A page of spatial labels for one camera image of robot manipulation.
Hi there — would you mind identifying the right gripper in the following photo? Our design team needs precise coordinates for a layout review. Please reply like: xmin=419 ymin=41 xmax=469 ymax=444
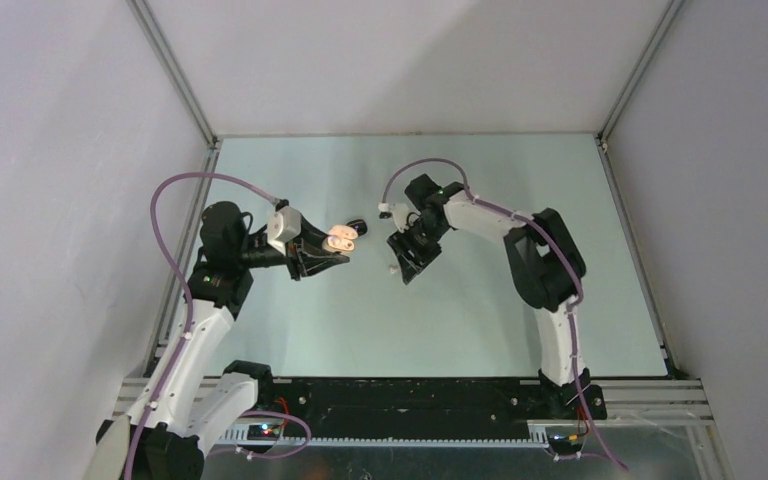
xmin=387 ymin=218 xmax=448 ymax=284

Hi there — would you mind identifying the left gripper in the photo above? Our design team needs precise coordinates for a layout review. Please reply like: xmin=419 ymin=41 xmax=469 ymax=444
xmin=234 ymin=213 xmax=349 ymax=281

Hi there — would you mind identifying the white earbud charging case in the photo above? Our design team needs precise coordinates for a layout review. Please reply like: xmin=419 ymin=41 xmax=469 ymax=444
xmin=323 ymin=225 xmax=359 ymax=254

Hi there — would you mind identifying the black earbud charging case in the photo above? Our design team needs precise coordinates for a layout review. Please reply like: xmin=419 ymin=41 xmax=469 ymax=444
xmin=346 ymin=219 xmax=369 ymax=237

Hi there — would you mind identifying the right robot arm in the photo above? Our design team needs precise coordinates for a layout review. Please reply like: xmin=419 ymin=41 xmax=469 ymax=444
xmin=378 ymin=174 xmax=589 ymax=418

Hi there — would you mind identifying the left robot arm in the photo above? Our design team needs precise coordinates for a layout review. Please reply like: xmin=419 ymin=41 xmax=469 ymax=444
xmin=84 ymin=201 xmax=365 ymax=479

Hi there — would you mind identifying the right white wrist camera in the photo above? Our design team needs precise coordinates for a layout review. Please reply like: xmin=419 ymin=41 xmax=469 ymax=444
xmin=378 ymin=202 xmax=412 ymax=232

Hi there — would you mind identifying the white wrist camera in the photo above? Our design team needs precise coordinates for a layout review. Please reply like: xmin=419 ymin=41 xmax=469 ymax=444
xmin=266 ymin=205 xmax=302 ymax=256
xmin=378 ymin=202 xmax=412 ymax=232

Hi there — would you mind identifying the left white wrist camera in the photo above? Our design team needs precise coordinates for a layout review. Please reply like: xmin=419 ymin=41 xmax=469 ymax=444
xmin=266 ymin=205 xmax=302 ymax=256

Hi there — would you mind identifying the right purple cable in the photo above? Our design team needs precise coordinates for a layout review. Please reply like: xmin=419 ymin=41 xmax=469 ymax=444
xmin=381 ymin=158 xmax=629 ymax=472

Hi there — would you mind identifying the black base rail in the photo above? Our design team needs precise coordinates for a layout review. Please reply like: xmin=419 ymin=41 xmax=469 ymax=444
xmin=258 ymin=377 xmax=607 ymax=441

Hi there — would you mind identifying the aluminium frame rail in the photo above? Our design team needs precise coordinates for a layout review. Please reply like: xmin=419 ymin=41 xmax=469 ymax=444
xmin=113 ymin=376 xmax=717 ymax=452

